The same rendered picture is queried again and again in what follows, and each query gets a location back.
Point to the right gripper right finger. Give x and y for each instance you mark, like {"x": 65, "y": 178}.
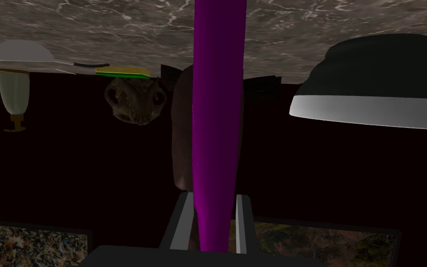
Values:
{"x": 244, "y": 226}

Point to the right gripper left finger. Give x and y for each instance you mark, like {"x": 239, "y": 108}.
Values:
{"x": 182, "y": 226}

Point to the purple long bottle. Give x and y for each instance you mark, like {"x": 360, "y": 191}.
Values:
{"x": 217, "y": 111}

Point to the dark brown loaf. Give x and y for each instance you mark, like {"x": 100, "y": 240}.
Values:
{"x": 182, "y": 126}

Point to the brown lumpy potato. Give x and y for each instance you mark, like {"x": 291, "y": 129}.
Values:
{"x": 136, "y": 100}

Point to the framed speckled picture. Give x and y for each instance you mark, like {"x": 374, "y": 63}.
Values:
{"x": 28, "y": 244}

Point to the yellow and green sponge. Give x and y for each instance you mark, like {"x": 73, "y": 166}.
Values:
{"x": 124, "y": 72}

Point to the white goblet with gold base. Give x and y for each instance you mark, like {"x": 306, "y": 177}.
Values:
{"x": 13, "y": 92}

